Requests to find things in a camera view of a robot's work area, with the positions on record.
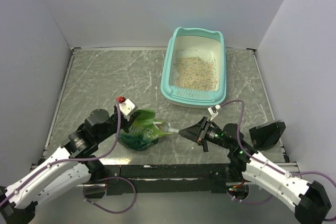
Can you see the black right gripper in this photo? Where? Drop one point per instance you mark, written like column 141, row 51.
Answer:
column 195, row 132

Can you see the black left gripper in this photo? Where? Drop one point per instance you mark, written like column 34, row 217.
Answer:
column 127, row 124

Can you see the green cat litter bag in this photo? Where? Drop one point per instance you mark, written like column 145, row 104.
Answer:
column 142, row 133

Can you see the clear plastic scoop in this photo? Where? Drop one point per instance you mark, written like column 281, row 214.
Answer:
column 166, row 128

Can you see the teal cat litter box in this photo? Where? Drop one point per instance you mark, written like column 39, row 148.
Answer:
column 195, row 42

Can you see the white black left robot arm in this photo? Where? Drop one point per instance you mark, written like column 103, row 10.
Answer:
column 73, row 163

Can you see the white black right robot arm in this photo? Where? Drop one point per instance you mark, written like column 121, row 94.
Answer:
column 308, row 200

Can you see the black right arm base block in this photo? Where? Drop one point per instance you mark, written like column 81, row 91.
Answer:
column 264, row 137

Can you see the beige cat litter granules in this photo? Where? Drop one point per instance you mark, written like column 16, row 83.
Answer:
column 195, row 73

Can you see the small black T-shaped part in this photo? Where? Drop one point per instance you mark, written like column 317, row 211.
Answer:
column 205, row 146

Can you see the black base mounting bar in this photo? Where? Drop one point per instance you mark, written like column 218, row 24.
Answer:
column 168, row 178

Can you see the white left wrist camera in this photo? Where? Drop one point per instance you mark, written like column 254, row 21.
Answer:
column 127, row 107

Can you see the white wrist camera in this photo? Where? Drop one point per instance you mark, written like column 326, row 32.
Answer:
column 213, row 110
column 127, row 107

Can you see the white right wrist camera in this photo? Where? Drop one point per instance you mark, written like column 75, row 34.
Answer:
column 213, row 110

